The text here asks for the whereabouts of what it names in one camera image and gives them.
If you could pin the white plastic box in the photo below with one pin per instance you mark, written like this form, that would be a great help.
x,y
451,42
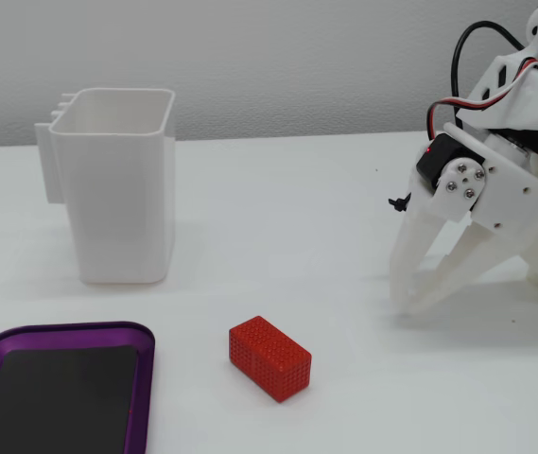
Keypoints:
x,y
117,203

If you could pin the red studded block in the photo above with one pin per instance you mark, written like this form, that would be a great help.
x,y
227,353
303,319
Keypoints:
x,y
268,359

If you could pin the purple metal tray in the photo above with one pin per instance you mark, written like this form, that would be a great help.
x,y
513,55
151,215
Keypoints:
x,y
144,378

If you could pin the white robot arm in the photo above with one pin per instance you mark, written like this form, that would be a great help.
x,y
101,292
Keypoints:
x,y
509,90

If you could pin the black zip tie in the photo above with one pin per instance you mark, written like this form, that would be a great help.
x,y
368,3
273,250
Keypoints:
x,y
398,203

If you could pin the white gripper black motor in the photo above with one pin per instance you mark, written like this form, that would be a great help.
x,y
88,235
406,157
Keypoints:
x,y
516,189

